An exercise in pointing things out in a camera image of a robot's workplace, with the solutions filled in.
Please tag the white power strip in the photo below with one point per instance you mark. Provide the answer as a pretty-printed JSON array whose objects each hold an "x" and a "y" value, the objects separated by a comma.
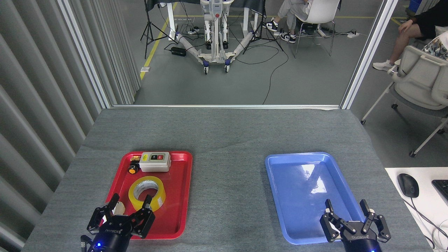
[
  {"x": 192, "y": 32},
  {"x": 352, "y": 34}
]

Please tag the black tripod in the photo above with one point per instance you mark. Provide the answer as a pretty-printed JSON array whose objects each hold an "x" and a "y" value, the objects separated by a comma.
[
  {"x": 149, "y": 28},
  {"x": 260, "y": 33}
]

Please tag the black computer mouse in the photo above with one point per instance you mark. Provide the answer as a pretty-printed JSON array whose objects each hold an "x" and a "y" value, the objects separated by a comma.
[{"x": 408, "y": 185}]

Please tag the white plastic chair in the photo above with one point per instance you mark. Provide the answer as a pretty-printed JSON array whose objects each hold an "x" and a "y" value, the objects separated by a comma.
[{"x": 320, "y": 12}]

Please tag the red plastic tray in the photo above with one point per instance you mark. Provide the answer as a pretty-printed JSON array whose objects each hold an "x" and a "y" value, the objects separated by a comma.
[{"x": 175, "y": 224}]

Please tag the grey two-button switch box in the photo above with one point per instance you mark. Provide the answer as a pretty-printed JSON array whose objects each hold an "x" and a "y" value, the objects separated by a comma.
[{"x": 155, "y": 164}]

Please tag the yellow tape roll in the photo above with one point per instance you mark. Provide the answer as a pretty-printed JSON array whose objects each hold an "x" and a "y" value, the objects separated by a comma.
[{"x": 133, "y": 197}]

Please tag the person on white chair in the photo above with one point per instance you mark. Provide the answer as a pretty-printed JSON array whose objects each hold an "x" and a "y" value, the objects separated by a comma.
[{"x": 288, "y": 10}]

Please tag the person's hand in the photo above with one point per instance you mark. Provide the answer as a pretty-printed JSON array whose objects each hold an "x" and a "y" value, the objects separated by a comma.
[{"x": 406, "y": 26}]

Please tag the white desk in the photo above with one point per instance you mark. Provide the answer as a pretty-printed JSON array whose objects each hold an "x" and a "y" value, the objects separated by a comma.
[{"x": 427, "y": 210}]

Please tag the black power adapter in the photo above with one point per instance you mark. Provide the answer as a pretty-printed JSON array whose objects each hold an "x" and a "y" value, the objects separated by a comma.
[{"x": 178, "y": 51}]

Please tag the patterned cushion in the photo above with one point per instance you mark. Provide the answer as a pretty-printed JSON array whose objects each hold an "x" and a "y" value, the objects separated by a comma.
[{"x": 437, "y": 47}]

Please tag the silver frame post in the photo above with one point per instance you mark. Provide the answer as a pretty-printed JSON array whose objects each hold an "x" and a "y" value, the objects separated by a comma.
[
  {"x": 367, "y": 56},
  {"x": 84, "y": 52}
]

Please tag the grey office chair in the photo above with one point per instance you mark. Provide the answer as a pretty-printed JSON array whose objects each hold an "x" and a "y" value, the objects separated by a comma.
[{"x": 420, "y": 80}]

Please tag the floor socket plate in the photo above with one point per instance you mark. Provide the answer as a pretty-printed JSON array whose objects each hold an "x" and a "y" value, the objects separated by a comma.
[{"x": 145, "y": 69}]

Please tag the silver frame rail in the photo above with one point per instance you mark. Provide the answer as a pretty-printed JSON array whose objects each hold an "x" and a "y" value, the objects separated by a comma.
[{"x": 227, "y": 106}]

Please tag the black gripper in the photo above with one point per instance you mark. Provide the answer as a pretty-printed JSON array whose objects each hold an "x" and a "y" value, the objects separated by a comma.
[
  {"x": 112, "y": 238},
  {"x": 360, "y": 241}
]

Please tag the yellow black push button switch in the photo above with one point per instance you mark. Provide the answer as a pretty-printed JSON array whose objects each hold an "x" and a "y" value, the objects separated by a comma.
[{"x": 133, "y": 169}]

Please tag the white wheeled stand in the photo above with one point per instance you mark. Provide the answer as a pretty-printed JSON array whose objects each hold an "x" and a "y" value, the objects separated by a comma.
[{"x": 217, "y": 52}]

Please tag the blue bin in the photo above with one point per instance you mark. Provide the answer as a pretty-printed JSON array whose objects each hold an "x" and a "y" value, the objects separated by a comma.
[{"x": 414, "y": 7}]

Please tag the blue plastic tray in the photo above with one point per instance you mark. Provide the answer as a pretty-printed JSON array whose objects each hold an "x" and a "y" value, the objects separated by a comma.
[{"x": 297, "y": 196}]

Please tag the black keyboard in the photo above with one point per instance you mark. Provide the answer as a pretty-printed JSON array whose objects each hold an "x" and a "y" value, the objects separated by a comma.
[{"x": 441, "y": 189}]

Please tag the person in black shorts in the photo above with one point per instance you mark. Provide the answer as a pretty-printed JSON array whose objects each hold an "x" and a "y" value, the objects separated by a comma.
[{"x": 402, "y": 42}]

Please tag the white circuit breaker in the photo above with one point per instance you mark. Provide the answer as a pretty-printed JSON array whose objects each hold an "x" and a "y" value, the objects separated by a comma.
[{"x": 120, "y": 208}]

